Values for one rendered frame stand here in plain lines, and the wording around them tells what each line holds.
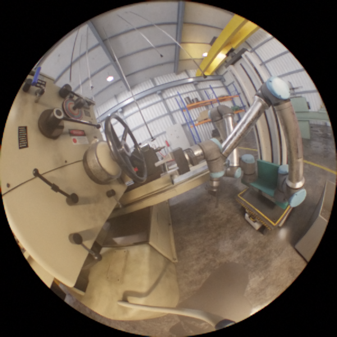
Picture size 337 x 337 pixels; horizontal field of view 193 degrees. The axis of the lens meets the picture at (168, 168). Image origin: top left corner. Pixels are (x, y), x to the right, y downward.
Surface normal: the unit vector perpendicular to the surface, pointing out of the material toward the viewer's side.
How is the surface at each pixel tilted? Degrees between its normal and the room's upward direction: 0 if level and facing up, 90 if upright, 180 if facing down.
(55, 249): 90
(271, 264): 0
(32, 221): 90
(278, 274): 0
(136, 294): 0
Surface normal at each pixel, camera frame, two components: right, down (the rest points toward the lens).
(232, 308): -0.40, -0.88
